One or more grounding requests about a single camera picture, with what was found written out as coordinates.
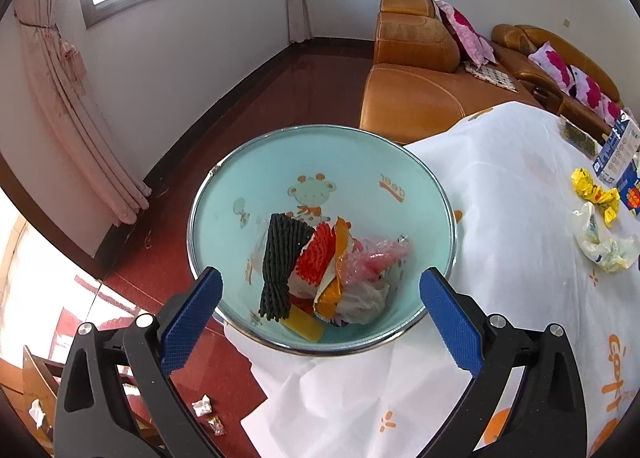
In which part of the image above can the pink plastic bag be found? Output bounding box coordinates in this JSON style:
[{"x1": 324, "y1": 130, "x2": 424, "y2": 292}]
[{"x1": 345, "y1": 235, "x2": 416, "y2": 289}]

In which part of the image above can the black foam net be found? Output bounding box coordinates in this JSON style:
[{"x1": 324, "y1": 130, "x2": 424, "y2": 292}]
[{"x1": 257, "y1": 212, "x2": 316, "y2": 323}]

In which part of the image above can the yellow sponge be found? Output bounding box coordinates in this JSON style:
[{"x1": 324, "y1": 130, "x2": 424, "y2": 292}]
[{"x1": 282, "y1": 308, "x2": 326, "y2": 343}]

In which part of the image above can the wooden chair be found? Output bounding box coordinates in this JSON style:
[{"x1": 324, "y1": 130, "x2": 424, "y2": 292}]
[{"x1": 20, "y1": 343, "x2": 68, "y2": 431}]

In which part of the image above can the white plastic bag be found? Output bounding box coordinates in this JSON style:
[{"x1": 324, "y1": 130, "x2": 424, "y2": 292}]
[{"x1": 287, "y1": 273, "x2": 391, "y2": 326}]

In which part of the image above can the checkered cloth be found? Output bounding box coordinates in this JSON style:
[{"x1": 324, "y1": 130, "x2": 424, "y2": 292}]
[{"x1": 464, "y1": 61, "x2": 521, "y2": 92}]

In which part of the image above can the dark green packet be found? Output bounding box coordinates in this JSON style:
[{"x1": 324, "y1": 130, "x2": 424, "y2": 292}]
[{"x1": 560, "y1": 119, "x2": 598, "y2": 157}]

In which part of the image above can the long pink curtain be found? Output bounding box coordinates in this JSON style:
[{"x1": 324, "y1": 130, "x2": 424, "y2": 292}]
[{"x1": 12, "y1": 0, "x2": 153, "y2": 226}]

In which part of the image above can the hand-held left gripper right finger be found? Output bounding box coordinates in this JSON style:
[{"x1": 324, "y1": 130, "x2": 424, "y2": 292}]
[{"x1": 415, "y1": 267, "x2": 588, "y2": 458}]

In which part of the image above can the blue and white carton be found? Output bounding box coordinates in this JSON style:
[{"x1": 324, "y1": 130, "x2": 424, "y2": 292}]
[{"x1": 592, "y1": 108, "x2": 640, "y2": 176}]

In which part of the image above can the pink floral pillow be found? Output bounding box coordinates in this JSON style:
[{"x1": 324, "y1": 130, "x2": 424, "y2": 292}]
[
  {"x1": 597, "y1": 93, "x2": 626, "y2": 126},
  {"x1": 528, "y1": 42, "x2": 573, "y2": 94},
  {"x1": 567, "y1": 66, "x2": 603, "y2": 106},
  {"x1": 432, "y1": 0, "x2": 496, "y2": 64}
]

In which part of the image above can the clear printed plastic bag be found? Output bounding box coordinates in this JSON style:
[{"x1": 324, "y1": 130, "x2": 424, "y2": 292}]
[{"x1": 567, "y1": 201, "x2": 640, "y2": 273}]

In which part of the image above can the light blue trash bin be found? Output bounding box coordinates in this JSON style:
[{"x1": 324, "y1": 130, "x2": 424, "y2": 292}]
[{"x1": 187, "y1": 124, "x2": 457, "y2": 355}]

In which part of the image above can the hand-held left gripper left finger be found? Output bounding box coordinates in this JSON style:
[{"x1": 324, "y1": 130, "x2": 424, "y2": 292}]
[{"x1": 52, "y1": 267, "x2": 223, "y2": 458}]

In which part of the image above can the blue box with orange print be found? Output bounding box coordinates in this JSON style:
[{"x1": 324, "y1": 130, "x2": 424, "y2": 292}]
[{"x1": 615, "y1": 153, "x2": 640, "y2": 216}]

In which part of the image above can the white printed tablecloth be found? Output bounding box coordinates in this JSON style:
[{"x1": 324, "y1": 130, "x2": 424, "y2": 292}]
[{"x1": 222, "y1": 101, "x2": 640, "y2": 458}]

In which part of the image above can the red foam net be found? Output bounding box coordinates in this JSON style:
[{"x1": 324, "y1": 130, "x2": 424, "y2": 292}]
[{"x1": 294, "y1": 223, "x2": 338, "y2": 286}]

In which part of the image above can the orange leather chaise sofa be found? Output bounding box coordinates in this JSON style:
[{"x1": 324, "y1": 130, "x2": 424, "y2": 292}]
[{"x1": 359, "y1": 0, "x2": 543, "y2": 145}]

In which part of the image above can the orange wrapper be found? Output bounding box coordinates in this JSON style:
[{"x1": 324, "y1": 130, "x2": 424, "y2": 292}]
[{"x1": 312, "y1": 215, "x2": 353, "y2": 321}]

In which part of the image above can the yellow crumpled wrapper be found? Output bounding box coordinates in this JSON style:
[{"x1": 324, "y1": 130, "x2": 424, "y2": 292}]
[{"x1": 571, "y1": 167, "x2": 621, "y2": 229}]

